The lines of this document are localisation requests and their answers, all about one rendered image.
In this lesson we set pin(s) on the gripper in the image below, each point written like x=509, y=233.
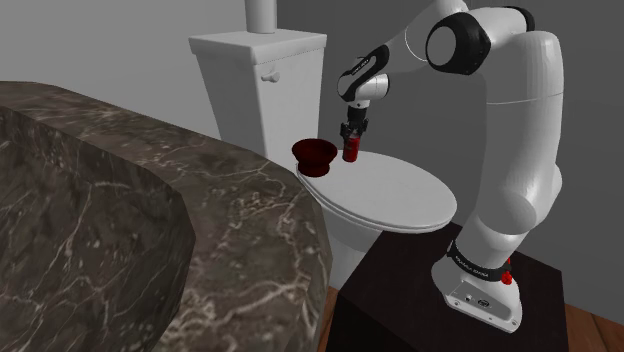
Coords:
x=356, y=119

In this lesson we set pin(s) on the red cylindrical bottle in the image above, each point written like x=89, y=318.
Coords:
x=350, y=150

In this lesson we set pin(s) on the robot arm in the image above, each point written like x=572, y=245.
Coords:
x=524, y=146

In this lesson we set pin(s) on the dark red bowl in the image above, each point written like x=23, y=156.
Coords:
x=314, y=153

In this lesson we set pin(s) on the white toilet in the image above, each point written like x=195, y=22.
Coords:
x=385, y=190

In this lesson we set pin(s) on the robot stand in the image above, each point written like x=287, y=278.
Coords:
x=404, y=292

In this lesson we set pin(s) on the dark marble bathtub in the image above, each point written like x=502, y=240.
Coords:
x=146, y=229

